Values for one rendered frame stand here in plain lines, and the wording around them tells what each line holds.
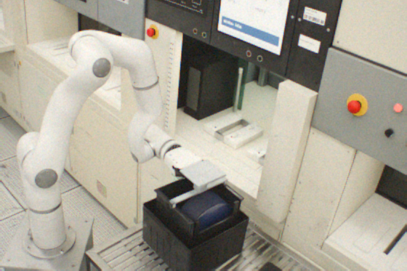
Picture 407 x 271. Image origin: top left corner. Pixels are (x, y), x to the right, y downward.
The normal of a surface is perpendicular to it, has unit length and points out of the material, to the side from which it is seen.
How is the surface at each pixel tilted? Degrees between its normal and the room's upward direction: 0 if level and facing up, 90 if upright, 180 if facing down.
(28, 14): 90
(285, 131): 90
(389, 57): 90
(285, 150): 90
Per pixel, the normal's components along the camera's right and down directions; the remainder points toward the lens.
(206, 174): 0.11, -0.86
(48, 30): 0.71, 0.41
